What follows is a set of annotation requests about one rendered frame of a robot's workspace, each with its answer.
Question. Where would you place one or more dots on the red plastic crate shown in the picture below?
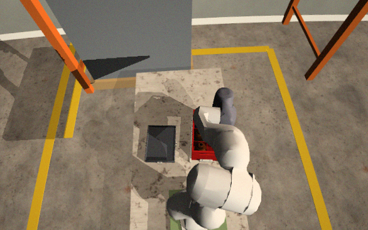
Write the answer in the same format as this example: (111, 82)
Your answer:
(196, 154)

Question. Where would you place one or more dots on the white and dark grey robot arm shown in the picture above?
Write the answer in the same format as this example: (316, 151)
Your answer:
(211, 190)

